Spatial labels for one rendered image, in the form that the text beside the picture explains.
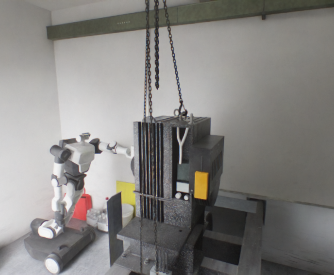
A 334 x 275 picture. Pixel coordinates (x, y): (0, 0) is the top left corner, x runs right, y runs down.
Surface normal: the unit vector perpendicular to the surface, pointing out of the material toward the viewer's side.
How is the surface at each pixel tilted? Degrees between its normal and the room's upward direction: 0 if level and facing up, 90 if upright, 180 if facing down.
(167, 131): 90
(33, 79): 90
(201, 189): 90
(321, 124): 90
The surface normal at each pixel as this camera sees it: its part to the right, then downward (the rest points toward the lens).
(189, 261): -0.39, 0.18
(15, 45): 0.92, 0.07
